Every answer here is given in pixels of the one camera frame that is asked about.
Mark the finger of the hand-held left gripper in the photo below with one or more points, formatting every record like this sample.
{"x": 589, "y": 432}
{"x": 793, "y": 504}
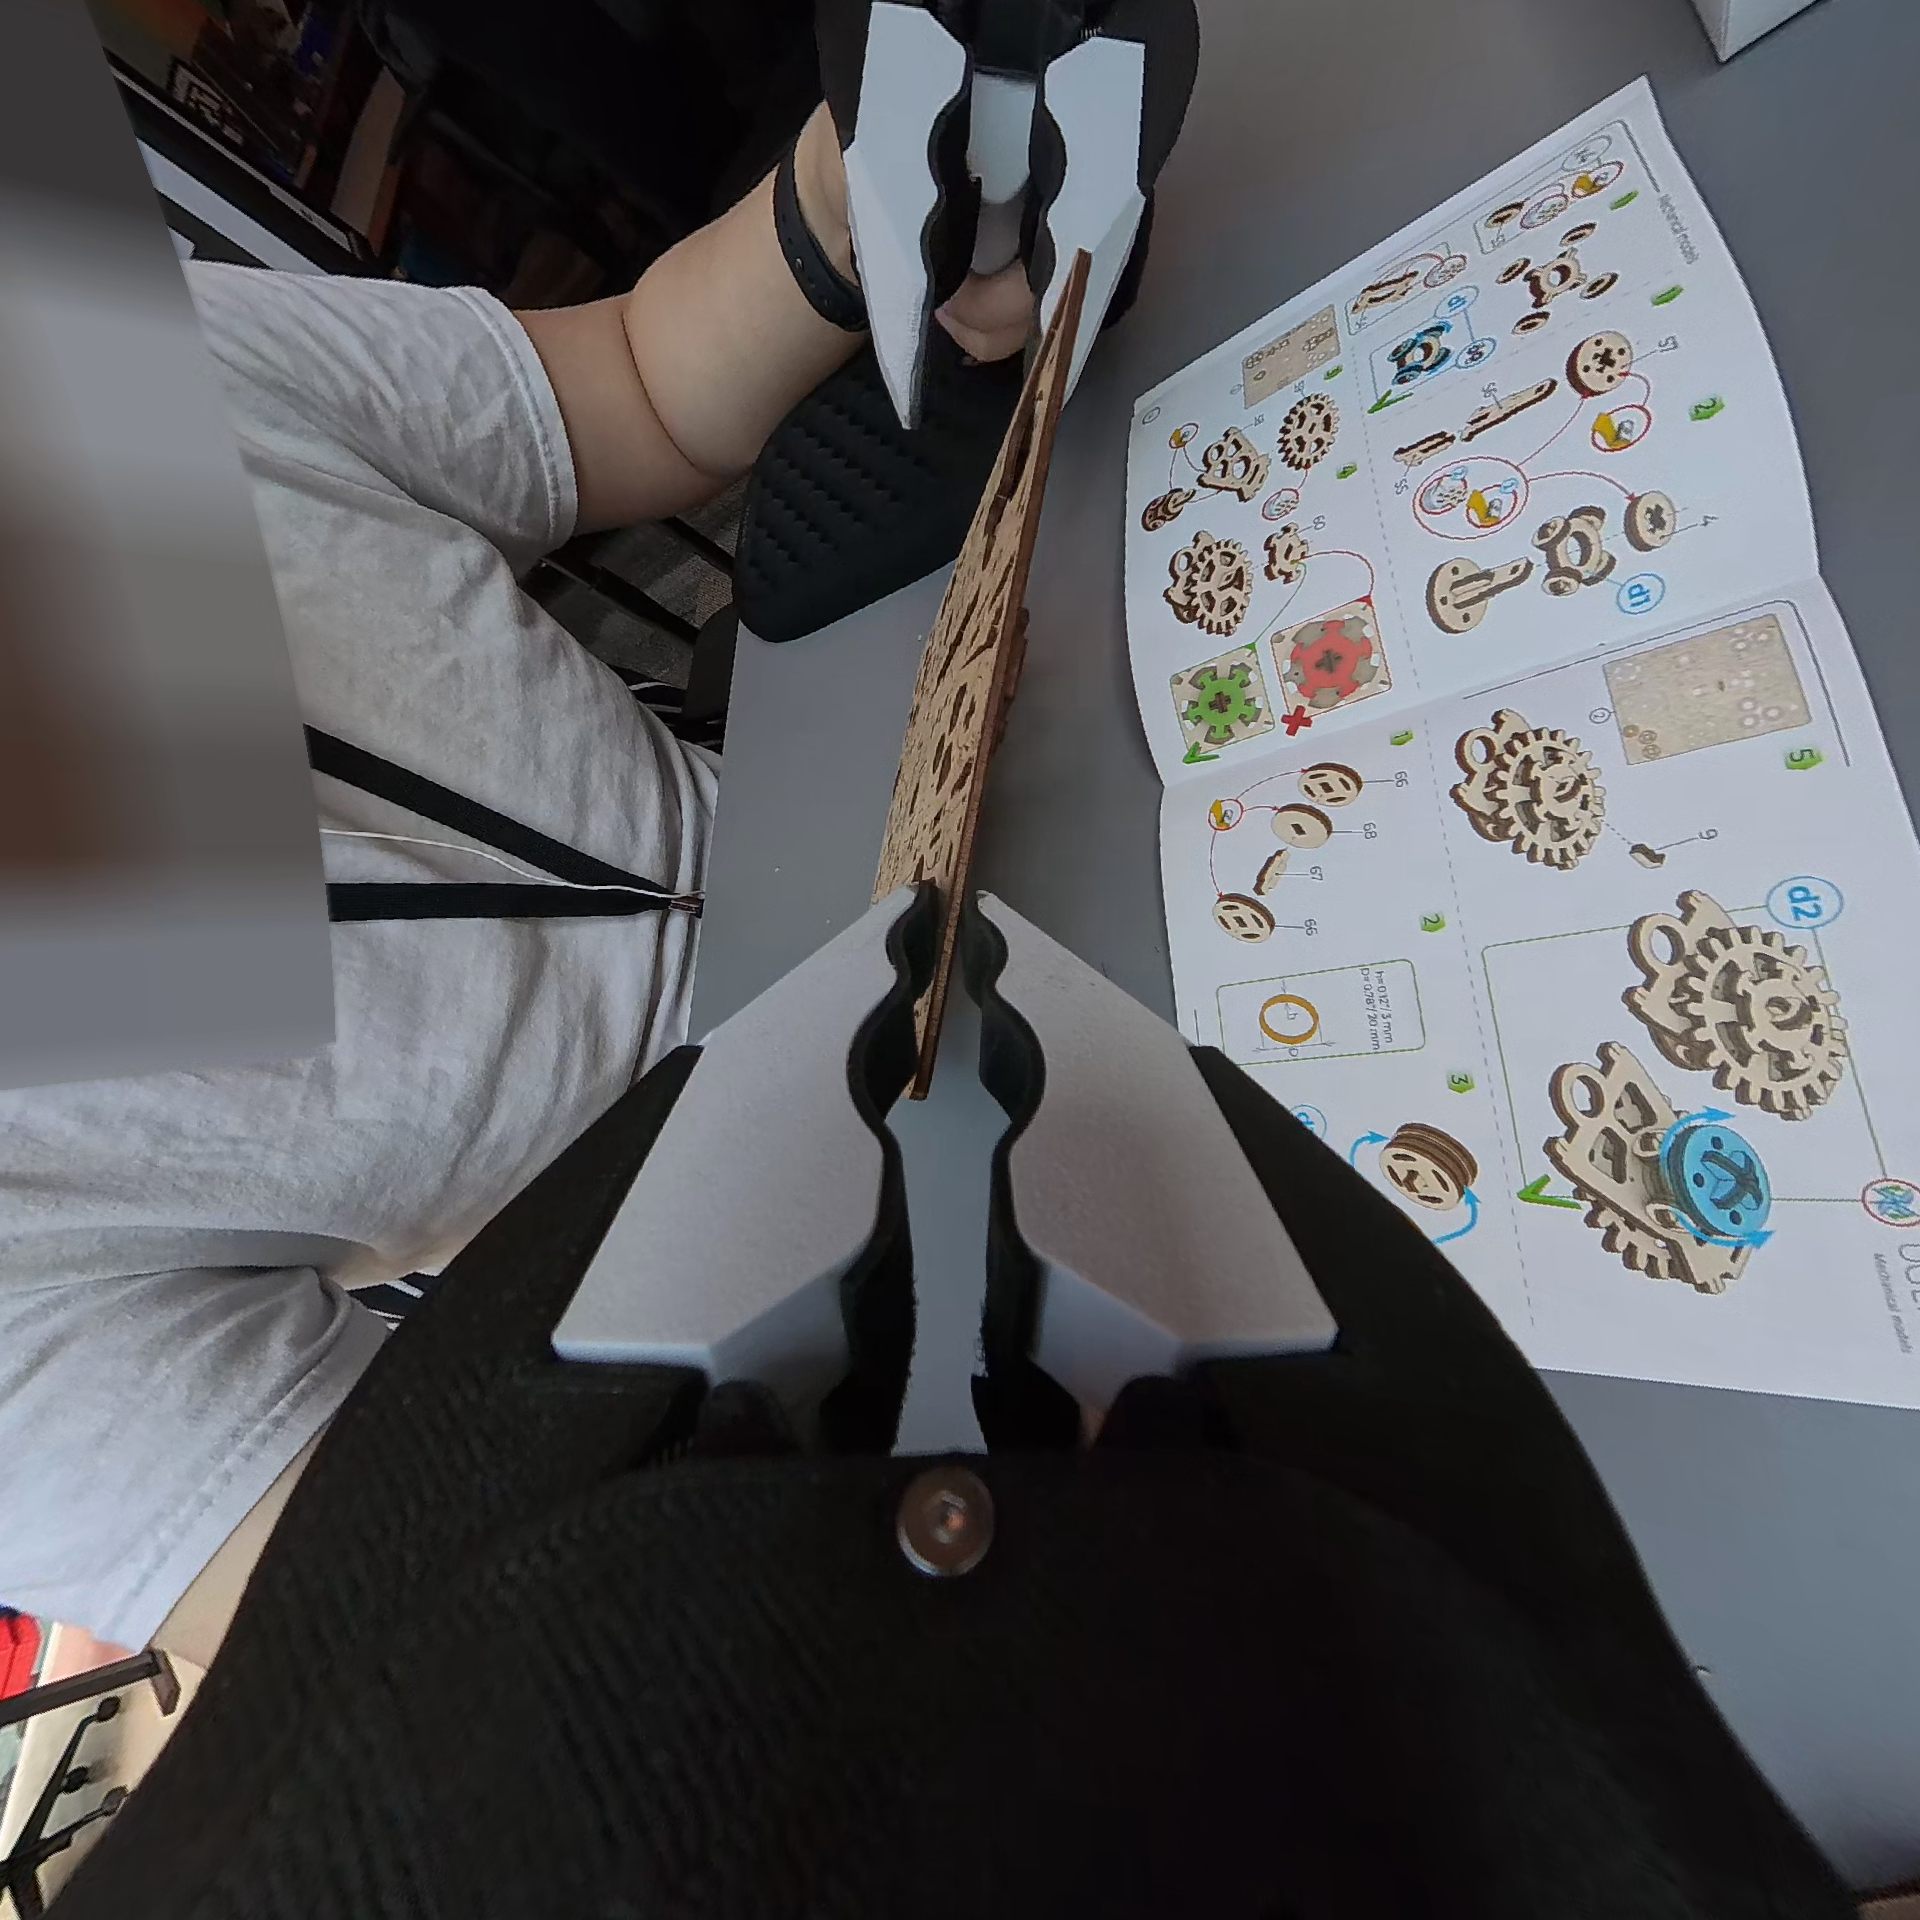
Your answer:
{"x": 893, "y": 195}
{"x": 1108, "y": 166}

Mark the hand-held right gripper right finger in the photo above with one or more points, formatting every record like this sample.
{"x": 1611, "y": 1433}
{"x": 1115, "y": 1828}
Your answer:
{"x": 1171, "y": 1200}

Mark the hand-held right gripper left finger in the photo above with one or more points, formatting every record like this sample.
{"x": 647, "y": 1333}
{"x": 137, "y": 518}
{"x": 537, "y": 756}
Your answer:
{"x": 721, "y": 1200}

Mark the laser-cut plywood parts sheet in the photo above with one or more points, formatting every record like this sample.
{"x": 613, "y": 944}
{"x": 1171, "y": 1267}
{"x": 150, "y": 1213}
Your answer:
{"x": 975, "y": 600}

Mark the person's left forearm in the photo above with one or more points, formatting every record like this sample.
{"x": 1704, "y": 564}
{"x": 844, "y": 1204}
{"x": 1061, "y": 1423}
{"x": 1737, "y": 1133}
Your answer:
{"x": 705, "y": 359}

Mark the grey desk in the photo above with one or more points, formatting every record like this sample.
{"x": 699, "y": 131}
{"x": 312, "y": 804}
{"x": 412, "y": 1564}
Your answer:
{"x": 1724, "y": 1547}

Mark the person's left hand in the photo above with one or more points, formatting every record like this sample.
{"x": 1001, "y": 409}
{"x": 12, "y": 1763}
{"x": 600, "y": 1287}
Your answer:
{"x": 991, "y": 324}

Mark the black wristband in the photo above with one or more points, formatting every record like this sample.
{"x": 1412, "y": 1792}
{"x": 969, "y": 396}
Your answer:
{"x": 820, "y": 278}

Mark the black textured pad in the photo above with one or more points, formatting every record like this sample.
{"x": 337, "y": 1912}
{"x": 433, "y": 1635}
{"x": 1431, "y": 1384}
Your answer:
{"x": 839, "y": 511}

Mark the person's torso in white shirt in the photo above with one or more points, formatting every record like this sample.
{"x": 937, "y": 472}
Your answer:
{"x": 150, "y": 1200}

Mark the paper instruction sheet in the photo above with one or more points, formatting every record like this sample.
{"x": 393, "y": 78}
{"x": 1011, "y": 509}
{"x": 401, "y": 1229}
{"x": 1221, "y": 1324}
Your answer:
{"x": 1501, "y": 720}

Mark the small white box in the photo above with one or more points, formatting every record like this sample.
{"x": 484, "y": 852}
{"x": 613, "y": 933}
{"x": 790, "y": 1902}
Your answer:
{"x": 1747, "y": 23}

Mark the black chair base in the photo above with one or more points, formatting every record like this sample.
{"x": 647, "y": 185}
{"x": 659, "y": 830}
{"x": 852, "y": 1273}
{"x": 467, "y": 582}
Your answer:
{"x": 76, "y": 1769}

